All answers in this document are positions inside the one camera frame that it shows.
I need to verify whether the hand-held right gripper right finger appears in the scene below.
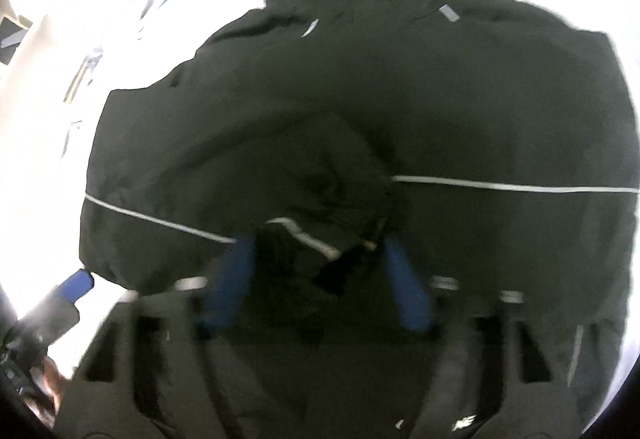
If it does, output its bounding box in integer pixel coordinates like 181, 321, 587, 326
381, 235, 577, 439

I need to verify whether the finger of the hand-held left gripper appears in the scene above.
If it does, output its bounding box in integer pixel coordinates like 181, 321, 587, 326
29, 268, 96, 346

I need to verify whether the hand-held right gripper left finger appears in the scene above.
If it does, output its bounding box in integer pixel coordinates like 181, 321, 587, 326
62, 234, 257, 439

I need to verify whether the black jacket with reflective stripes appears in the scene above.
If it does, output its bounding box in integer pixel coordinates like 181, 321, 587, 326
79, 0, 640, 439

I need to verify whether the person's left hand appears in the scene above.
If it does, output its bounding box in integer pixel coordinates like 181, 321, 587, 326
31, 355, 72, 402

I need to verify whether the light bed sheet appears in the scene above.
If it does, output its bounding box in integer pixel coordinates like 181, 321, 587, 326
0, 0, 640, 425

